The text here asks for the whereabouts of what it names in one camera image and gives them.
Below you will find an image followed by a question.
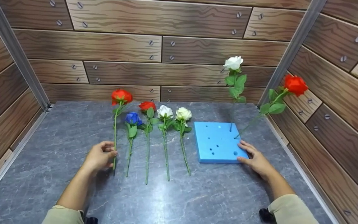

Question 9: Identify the person's right hand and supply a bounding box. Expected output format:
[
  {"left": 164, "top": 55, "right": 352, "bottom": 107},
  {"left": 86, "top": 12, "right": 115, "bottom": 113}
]
[{"left": 237, "top": 140, "right": 278, "bottom": 180}]

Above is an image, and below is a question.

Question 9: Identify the person's left hand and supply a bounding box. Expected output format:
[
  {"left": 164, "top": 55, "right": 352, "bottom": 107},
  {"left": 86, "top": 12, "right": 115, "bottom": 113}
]
[{"left": 84, "top": 141, "right": 118, "bottom": 176}]

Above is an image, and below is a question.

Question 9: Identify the blue foam block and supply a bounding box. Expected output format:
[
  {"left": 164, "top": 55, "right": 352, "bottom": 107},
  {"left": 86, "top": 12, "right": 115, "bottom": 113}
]
[{"left": 193, "top": 121, "right": 250, "bottom": 164}]

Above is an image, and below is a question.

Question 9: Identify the person's left forearm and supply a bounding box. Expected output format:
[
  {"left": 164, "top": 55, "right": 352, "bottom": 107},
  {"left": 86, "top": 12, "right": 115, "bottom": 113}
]
[{"left": 42, "top": 164, "right": 98, "bottom": 224}]

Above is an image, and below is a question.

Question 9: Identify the person's right forearm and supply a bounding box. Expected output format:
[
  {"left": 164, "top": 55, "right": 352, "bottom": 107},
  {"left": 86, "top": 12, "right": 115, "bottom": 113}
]
[{"left": 264, "top": 166, "right": 320, "bottom": 224}]

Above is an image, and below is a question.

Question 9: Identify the blue artificial rose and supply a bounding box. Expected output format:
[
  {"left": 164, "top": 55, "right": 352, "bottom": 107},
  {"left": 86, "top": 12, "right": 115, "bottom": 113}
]
[{"left": 125, "top": 111, "right": 144, "bottom": 178}]

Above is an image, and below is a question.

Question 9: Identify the small red artificial rose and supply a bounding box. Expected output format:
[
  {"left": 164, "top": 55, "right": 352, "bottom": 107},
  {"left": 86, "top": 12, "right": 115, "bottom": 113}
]
[{"left": 138, "top": 101, "right": 160, "bottom": 185}]

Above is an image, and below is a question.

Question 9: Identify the black rounded object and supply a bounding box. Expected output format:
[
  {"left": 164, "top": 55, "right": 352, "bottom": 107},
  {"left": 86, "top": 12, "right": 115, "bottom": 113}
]
[
  {"left": 259, "top": 208, "right": 276, "bottom": 224},
  {"left": 80, "top": 212, "right": 99, "bottom": 224}
]

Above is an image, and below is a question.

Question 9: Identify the white artificial rose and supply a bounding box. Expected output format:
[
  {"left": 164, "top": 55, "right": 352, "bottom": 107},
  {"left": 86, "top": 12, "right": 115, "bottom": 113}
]
[
  {"left": 223, "top": 56, "right": 248, "bottom": 133},
  {"left": 156, "top": 105, "right": 175, "bottom": 182}
]

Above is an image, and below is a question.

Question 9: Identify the cream artificial rose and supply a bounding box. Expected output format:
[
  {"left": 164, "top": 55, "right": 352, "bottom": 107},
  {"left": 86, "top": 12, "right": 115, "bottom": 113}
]
[{"left": 172, "top": 107, "right": 194, "bottom": 177}]

